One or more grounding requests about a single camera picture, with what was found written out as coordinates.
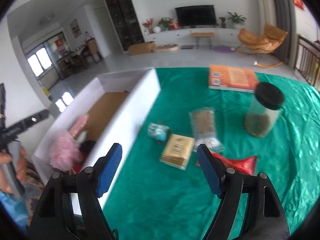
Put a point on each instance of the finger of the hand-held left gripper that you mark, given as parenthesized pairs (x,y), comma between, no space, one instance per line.
(2,105)
(35,118)

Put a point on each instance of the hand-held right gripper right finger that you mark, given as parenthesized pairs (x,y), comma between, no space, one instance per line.
(208,172)

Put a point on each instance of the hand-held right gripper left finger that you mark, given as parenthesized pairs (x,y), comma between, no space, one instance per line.
(108,172)

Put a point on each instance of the red foil packet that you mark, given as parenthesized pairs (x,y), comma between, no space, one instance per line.
(237,163)

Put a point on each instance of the tan tissue pack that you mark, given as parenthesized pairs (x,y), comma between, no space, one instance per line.
(176,151)

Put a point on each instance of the pink mesh bath sponge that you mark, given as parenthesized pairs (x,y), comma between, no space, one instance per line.
(63,152)

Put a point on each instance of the pink striped packet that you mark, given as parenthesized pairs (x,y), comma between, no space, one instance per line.
(80,125)

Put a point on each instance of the cotton swab packet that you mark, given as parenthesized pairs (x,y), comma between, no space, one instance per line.
(203,125)

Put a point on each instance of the teal yarn ball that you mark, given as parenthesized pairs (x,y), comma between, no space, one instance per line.
(157,131)

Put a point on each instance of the white cardboard box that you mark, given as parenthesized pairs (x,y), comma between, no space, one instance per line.
(130,110)

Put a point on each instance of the person's left hand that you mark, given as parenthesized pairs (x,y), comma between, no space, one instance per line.
(22,162)

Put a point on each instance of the yellow standing sign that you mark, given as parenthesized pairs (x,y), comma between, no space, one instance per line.
(47,93)

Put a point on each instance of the floral cushioned chair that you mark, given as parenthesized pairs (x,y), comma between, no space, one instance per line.
(35,180)

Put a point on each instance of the kitchen window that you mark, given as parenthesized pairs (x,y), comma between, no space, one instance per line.
(38,62)

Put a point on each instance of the dark wooden dining chair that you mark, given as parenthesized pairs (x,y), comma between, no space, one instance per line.
(64,66)

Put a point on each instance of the clear jar with black lid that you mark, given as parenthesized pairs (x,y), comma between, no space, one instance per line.
(262,120)

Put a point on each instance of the wooden dining table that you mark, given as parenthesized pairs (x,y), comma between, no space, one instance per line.
(77,52)

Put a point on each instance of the red paper door decoration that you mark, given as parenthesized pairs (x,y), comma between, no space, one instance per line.
(60,43)

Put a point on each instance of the tan back dining chair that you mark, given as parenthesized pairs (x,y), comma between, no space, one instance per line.
(93,47)

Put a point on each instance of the orange book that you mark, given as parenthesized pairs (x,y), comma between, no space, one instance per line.
(232,77)

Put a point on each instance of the white interior door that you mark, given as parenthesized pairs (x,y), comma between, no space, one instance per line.
(102,30)

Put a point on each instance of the purple round mat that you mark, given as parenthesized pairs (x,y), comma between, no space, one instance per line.
(222,48)

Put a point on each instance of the flat grey floor scale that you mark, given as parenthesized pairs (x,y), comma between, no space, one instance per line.
(187,46)

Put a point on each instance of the brown cardboard box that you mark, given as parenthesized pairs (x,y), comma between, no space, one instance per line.
(141,48)

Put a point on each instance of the beige oval pet bed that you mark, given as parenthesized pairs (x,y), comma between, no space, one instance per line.
(165,48)

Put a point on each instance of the dark glass display cabinet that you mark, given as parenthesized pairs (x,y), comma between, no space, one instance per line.
(122,12)

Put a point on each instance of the orange bench stool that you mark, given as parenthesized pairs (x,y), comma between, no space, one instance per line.
(202,34)

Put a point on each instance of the white television cabinet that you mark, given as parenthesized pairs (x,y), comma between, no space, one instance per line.
(180,33)

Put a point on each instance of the orange rocking chair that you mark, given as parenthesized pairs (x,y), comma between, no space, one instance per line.
(260,40)

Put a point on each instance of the red flowers in vase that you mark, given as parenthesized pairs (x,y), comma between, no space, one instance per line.
(148,23)

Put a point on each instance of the small dark potted plant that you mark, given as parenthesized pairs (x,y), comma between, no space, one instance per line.
(223,22)

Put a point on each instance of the red gift box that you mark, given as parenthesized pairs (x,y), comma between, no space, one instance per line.
(174,25)

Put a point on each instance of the white round vase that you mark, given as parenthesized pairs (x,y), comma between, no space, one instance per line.
(156,29)

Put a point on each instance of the large green potted plant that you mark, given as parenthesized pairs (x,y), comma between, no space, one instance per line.
(236,18)

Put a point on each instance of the green plant with red ribbon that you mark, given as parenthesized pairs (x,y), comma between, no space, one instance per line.
(165,22)

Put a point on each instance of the flat screen television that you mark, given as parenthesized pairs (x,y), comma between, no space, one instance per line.
(195,15)

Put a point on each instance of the grey curtain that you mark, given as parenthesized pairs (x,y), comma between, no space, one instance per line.
(282,17)

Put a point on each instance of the covered standing air conditioner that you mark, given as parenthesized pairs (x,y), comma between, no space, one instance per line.
(263,5)

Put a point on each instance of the framed wall picture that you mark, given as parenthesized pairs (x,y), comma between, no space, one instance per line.
(75,28)

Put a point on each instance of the wooden slatted rail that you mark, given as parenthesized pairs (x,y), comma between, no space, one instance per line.
(307,60)

